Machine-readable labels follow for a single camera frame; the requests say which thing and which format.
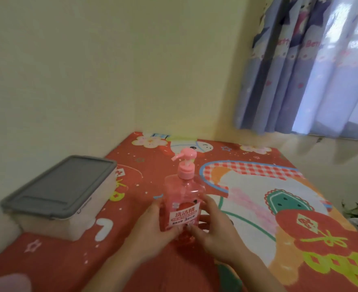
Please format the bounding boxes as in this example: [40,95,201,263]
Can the blue cartoon print curtain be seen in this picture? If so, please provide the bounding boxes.
[234,0,358,142]

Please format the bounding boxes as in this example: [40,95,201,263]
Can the person's right forearm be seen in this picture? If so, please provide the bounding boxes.
[225,251,292,292]

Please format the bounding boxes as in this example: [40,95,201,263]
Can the person's right hand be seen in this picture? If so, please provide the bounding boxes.
[186,195,248,265]

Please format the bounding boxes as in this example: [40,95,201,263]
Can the person's left forearm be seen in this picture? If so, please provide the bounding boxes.
[83,245,155,292]

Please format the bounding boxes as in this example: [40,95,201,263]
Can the pink pump soap bottle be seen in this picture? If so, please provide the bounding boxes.
[160,148,206,246]

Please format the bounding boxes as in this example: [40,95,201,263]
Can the white box with grey lid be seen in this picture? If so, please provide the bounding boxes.
[0,155,118,241]

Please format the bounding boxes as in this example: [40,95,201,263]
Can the red cartoon print tablecloth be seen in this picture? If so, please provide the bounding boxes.
[0,132,358,292]

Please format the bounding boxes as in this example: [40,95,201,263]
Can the person's left hand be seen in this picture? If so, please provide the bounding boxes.
[125,198,184,262]

